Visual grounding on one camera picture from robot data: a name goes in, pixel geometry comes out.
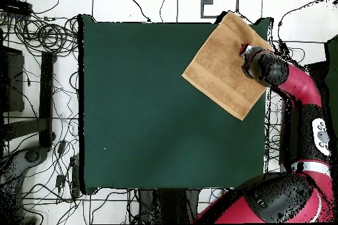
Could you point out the black box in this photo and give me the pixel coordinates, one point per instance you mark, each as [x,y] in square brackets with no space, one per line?
[13,82]
[318,72]

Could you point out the black power strip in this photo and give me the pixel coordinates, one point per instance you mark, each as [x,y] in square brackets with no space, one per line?
[15,7]
[75,177]

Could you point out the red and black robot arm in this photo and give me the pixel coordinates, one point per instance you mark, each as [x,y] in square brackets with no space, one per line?
[301,87]

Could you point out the dark green table cloth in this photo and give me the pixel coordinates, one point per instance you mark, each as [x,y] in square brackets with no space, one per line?
[132,103]

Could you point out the dark grey stand base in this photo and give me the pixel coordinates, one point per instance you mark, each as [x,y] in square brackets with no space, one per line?
[31,156]

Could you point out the tan terry towel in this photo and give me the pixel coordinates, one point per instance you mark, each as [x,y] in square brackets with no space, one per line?
[219,64]

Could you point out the black stand leg frame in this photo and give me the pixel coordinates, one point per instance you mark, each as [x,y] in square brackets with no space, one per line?
[47,90]

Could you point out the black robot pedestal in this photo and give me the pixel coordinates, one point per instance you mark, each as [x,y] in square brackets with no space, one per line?
[169,206]

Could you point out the black power adapter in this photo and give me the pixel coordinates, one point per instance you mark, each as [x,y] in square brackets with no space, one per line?
[283,48]
[60,181]
[61,147]

